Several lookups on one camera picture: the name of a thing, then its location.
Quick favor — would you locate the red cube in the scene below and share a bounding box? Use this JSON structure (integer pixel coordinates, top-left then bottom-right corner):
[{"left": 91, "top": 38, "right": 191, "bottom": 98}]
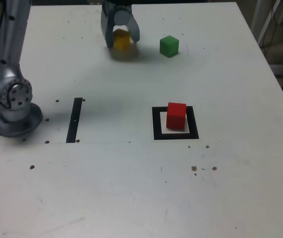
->
[{"left": 165, "top": 102, "right": 187, "bottom": 130}]

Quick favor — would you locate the green cube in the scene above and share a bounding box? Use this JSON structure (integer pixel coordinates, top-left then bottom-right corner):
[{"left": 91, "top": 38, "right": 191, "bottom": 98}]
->
[{"left": 159, "top": 35, "right": 180, "bottom": 58}]

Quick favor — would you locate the black tape strip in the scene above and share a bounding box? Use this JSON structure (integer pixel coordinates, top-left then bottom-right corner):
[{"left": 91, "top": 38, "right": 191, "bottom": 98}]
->
[{"left": 66, "top": 97, "right": 83, "bottom": 144}]

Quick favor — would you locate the yellow cube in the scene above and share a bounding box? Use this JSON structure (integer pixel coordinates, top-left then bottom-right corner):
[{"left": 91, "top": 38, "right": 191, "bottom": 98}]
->
[{"left": 113, "top": 29, "right": 132, "bottom": 50}]

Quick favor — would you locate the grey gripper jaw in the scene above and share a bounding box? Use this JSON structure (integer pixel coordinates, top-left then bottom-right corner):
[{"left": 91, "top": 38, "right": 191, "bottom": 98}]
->
[
  {"left": 113, "top": 7, "right": 142, "bottom": 44},
  {"left": 100, "top": 4, "right": 116, "bottom": 49}
]

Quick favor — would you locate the black tape square outline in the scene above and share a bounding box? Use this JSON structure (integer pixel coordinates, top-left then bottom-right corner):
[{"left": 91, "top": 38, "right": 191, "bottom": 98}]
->
[{"left": 151, "top": 106, "right": 200, "bottom": 140}]

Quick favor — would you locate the thin black background cable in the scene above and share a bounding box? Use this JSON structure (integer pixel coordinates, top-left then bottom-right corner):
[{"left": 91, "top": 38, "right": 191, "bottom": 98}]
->
[{"left": 263, "top": 0, "right": 281, "bottom": 56}]

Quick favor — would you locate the white metal frame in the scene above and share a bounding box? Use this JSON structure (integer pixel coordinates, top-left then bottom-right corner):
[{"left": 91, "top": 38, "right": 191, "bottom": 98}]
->
[{"left": 250, "top": 0, "right": 283, "bottom": 45}]

